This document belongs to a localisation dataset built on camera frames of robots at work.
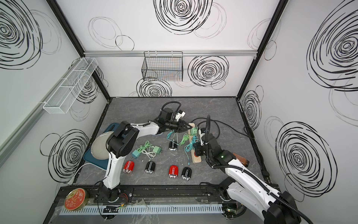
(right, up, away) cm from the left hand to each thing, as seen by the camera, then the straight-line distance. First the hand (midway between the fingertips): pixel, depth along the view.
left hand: (190, 129), depth 90 cm
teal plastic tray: (-65, -17, -2) cm, 68 cm away
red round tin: (-59, -33, -21) cm, 70 cm away
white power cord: (-70, -29, -9) cm, 76 cm away
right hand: (+3, -8, -9) cm, 13 cm away
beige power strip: (+3, -16, -9) cm, 19 cm away
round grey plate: (-62, -15, +3) cm, 63 cm away
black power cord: (+21, -4, +9) cm, 23 cm away
